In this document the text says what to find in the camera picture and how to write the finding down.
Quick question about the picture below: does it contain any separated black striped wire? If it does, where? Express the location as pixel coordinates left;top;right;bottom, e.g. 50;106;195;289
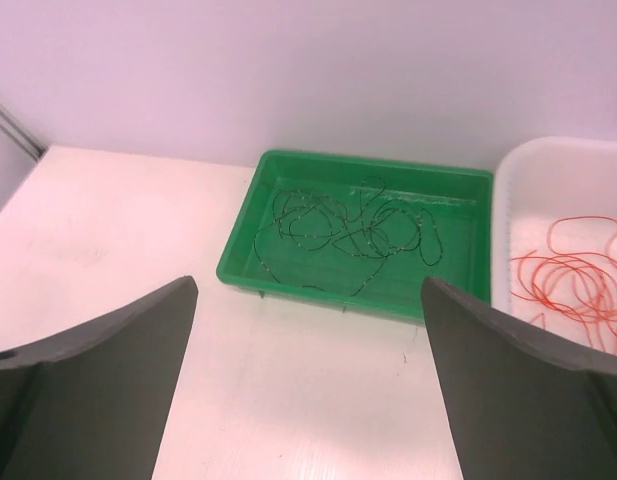
252;187;389;296

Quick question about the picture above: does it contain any left aluminium frame post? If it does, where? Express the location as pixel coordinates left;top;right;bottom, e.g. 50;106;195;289
0;103;48;163

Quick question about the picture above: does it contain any orange wire in basket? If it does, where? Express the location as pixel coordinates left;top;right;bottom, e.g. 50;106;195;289
508;214;617;356

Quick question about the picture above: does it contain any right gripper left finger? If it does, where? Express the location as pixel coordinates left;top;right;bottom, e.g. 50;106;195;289
0;276;198;479

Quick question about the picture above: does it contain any white solid plastic basket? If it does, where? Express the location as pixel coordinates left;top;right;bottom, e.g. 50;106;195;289
491;137;617;355

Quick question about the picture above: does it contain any green plastic tray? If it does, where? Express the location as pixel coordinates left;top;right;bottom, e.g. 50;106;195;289
216;150;494;321

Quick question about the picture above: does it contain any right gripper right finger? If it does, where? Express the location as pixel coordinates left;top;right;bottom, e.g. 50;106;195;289
421;277;617;479

